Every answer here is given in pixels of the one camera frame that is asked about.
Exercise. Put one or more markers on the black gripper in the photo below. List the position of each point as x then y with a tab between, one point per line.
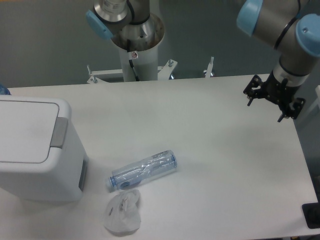
280	93

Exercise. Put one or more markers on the second grey blue robot arm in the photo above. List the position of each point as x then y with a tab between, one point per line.
108	17

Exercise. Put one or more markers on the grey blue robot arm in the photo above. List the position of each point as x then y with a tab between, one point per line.
279	24

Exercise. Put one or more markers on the white plastic trash can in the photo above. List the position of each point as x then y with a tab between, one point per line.
60	178

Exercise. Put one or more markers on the white trash can lid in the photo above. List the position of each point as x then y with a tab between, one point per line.
27	127

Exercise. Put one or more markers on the black object at table edge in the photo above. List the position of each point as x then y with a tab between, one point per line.
311	213

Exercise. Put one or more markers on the clear plastic water bottle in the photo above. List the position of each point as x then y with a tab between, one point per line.
135	173

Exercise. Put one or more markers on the crumpled white plastic bag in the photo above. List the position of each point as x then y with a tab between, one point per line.
122	215

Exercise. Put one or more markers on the blue object at left edge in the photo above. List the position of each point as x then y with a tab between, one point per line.
4	90

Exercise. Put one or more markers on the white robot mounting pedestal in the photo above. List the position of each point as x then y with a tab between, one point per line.
140	43

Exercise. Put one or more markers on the white metal base frame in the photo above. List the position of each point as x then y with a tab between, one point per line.
148	72

